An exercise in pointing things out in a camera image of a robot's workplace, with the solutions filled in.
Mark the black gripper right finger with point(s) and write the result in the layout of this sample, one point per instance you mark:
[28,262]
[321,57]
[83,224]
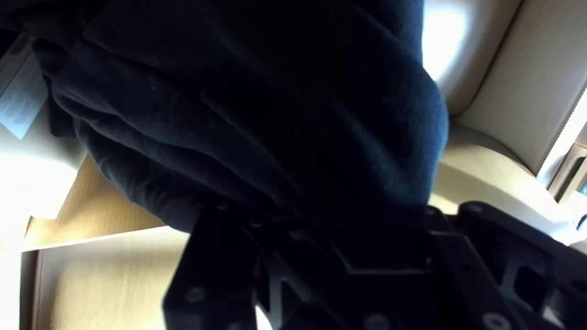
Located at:
[507,273]

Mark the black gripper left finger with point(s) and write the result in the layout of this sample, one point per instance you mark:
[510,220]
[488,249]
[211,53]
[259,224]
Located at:
[213,280]

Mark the dark blue hoodie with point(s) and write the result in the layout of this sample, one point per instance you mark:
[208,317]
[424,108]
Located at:
[308,110]

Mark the white cardboard box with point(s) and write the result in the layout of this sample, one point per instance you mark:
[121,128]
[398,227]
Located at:
[75,253]

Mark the tan couch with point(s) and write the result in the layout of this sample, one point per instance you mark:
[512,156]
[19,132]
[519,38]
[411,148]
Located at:
[514,77]

